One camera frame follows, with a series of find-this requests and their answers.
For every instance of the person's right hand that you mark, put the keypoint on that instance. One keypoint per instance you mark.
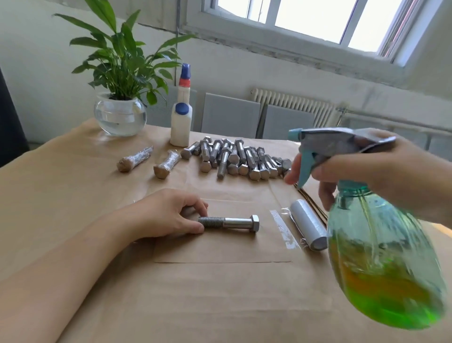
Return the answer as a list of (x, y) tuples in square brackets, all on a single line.
[(385, 173)]

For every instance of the person's left hand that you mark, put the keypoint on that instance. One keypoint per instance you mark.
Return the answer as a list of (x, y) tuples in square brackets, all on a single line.
[(166, 212)]

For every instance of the grey hex bolt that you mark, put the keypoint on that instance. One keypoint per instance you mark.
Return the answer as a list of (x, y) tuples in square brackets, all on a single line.
[(229, 223)]

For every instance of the stack of brown paper sheets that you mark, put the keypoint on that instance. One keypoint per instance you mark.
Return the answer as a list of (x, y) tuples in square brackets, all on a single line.
[(311, 198)]

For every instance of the pile of steel bolts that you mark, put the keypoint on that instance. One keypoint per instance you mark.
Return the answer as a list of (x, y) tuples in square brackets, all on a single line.
[(236, 159)]

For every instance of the white cling film roll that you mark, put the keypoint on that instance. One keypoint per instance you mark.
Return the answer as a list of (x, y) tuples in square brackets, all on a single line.
[(309, 222)]

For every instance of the green spray bottle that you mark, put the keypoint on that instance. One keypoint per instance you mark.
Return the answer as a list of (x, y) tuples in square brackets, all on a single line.
[(385, 272)]

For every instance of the clear film sheet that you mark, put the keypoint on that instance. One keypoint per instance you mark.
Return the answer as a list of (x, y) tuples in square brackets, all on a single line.
[(286, 230)]

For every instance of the person's left forearm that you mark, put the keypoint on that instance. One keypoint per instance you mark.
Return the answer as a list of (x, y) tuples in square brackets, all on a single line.
[(60, 283)]

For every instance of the grey chair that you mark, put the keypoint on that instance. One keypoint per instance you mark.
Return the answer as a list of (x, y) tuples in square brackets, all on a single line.
[(231, 115), (439, 145), (161, 109), (286, 121)]

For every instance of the white glue bottle blue cap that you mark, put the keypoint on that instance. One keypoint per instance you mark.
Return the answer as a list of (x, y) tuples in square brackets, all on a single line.
[(181, 124)]

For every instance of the round glass vase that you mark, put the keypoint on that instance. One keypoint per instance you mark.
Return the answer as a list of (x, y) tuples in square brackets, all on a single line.
[(120, 116)]

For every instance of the large brown paper table cover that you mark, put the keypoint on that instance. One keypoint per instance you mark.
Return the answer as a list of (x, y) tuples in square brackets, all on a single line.
[(56, 205)]

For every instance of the white radiator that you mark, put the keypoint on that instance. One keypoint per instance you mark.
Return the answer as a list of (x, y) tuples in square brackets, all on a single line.
[(293, 102)]

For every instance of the green leafy plant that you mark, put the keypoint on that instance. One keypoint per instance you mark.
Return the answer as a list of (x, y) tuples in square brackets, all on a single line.
[(120, 53)]

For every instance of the white framed window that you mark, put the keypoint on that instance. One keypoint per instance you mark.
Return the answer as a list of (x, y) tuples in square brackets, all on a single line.
[(311, 25)]

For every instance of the black trash bin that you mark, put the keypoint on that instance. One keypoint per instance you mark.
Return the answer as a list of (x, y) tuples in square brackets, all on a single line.
[(10, 124)]

